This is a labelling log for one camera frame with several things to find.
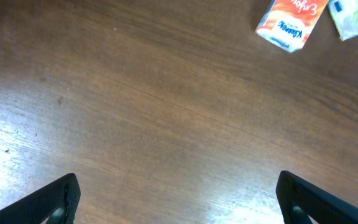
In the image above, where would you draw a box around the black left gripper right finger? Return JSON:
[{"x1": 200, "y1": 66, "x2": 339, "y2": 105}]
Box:
[{"x1": 276, "y1": 170, "x2": 358, "y2": 224}]

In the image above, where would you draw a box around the orange tissue pack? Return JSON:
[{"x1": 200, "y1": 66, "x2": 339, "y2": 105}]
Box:
[{"x1": 255, "y1": 0, "x2": 328, "y2": 53}]

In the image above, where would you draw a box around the teal tissue pack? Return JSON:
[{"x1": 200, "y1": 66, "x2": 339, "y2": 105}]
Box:
[{"x1": 328, "y1": 0, "x2": 358, "y2": 41}]

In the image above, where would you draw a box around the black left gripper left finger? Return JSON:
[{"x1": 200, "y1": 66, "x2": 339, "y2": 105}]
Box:
[{"x1": 0, "y1": 173, "x2": 81, "y2": 224}]

